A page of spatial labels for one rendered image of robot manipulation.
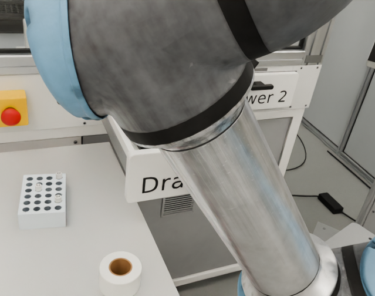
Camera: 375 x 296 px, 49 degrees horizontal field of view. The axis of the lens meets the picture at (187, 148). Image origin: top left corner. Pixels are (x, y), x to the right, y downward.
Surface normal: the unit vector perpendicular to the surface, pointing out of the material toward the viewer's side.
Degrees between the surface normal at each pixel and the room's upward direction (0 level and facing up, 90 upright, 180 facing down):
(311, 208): 0
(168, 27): 96
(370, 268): 38
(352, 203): 0
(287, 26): 115
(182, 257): 90
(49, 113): 90
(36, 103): 90
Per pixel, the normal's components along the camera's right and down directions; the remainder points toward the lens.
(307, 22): 0.41, 0.84
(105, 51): -0.12, 0.59
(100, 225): 0.13, -0.84
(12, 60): 0.38, 0.53
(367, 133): -0.93, 0.08
